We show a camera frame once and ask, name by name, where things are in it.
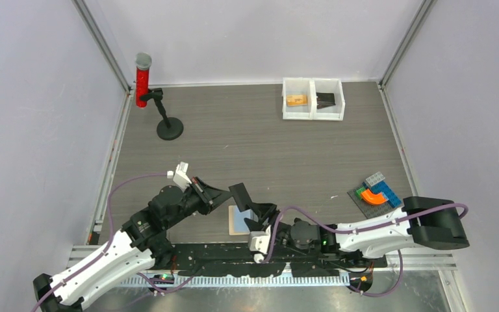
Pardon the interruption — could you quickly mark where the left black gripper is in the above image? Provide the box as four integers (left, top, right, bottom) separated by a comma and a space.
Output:
165, 177, 233, 229

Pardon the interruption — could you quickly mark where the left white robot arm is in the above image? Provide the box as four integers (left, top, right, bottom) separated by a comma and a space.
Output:
33, 177, 232, 311

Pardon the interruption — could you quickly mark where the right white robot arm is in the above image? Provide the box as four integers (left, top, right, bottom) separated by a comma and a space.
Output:
248, 196, 470, 267

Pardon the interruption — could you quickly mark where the gold card in bin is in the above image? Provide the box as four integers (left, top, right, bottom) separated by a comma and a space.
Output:
286, 94, 308, 107

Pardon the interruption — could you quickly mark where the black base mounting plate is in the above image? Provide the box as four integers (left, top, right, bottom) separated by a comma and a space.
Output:
151, 242, 387, 278

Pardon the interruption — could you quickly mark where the black stand with round base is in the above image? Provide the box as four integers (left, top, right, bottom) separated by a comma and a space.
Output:
138, 88, 184, 140

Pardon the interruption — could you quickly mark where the colourful toy brick assembly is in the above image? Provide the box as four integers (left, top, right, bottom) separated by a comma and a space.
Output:
347, 172, 402, 219

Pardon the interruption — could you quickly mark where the white two-compartment bin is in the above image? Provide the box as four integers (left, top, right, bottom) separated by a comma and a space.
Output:
282, 77, 346, 122

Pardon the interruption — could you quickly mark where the red cylinder with grey cap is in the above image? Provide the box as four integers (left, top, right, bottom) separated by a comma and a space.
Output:
135, 52, 152, 108

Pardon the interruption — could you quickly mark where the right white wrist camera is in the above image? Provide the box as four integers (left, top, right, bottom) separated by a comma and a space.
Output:
248, 227, 271, 263

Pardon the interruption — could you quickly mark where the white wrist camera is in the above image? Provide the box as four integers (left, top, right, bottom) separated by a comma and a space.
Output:
166, 161, 192, 191
248, 227, 271, 263

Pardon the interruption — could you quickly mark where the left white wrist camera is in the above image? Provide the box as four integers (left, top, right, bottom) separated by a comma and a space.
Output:
166, 161, 192, 191

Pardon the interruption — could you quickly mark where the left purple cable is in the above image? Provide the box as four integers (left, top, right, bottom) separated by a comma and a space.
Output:
30, 172, 175, 312

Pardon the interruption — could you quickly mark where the purple cable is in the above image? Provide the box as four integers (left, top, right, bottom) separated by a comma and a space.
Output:
262, 202, 470, 265
30, 172, 175, 312

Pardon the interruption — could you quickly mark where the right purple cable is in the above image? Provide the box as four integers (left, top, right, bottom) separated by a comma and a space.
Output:
262, 202, 470, 265

